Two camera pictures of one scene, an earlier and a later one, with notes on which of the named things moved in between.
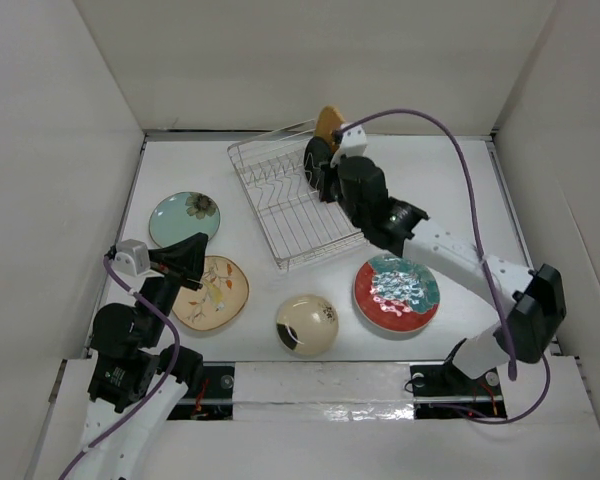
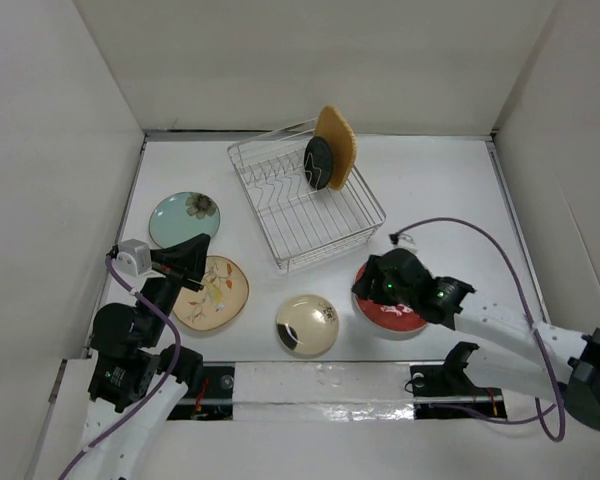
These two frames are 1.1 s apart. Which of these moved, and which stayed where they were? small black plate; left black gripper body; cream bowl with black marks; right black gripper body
Moved: right black gripper body
Stayed: cream bowl with black marks; left black gripper body; small black plate
